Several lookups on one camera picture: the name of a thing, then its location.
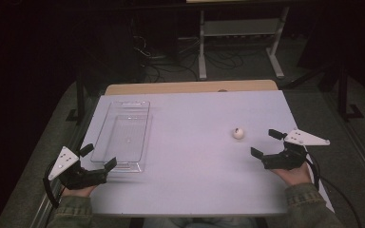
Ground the person's right hand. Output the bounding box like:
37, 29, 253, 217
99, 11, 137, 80
270, 162, 313, 187

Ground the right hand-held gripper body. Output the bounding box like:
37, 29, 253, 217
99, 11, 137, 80
260, 127, 331, 171

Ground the white ball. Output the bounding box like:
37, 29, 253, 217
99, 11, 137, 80
232, 126, 245, 140

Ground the clear plastic tray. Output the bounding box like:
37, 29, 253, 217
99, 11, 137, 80
89, 100, 154, 174

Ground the black metal stand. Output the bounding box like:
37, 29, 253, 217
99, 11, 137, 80
66, 71, 87, 124
336, 63, 365, 122

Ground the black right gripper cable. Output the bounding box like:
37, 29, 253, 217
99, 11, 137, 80
303, 151, 362, 228

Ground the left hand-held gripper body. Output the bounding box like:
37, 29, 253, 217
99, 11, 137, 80
47, 145, 108, 191

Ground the person's left hand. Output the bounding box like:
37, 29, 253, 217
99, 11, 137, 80
62, 184, 98, 199

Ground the white metal stand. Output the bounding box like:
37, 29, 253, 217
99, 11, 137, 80
198, 6, 291, 81

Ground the light wooden table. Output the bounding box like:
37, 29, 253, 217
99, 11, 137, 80
104, 79, 279, 96

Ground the bundle of black floor cables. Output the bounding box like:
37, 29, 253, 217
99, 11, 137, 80
132, 34, 245, 84

